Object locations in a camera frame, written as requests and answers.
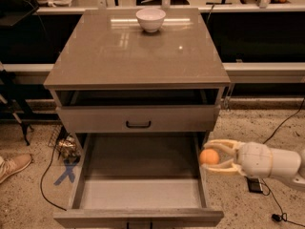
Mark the black stand legs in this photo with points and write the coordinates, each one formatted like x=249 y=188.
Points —
x=24 y=126

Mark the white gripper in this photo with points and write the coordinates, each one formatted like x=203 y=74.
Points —
x=254 y=159

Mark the black drawer handle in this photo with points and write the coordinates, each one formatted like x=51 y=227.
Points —
x=138 y=125

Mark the open grey middle drawer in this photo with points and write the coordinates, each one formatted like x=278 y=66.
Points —
x=139 y=181

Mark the shiny crumpled foil object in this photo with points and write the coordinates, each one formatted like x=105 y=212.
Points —
x=67 y=147

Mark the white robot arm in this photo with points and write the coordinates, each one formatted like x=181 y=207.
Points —
x=288 y=166

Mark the tan shoe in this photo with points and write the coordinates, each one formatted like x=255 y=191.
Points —
x=14 y=165

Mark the white ceramic bowl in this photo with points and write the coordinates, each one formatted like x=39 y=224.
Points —
x=150 y=19

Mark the grey drawer cabinet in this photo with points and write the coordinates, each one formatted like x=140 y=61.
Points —
x=110 y=61

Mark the black floor power box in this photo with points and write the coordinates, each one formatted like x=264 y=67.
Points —
x=254 y=185

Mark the blue tape cross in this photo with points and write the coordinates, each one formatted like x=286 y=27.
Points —
x=68 y=173

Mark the orange fruit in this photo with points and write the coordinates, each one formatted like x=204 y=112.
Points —
x=209 y=156

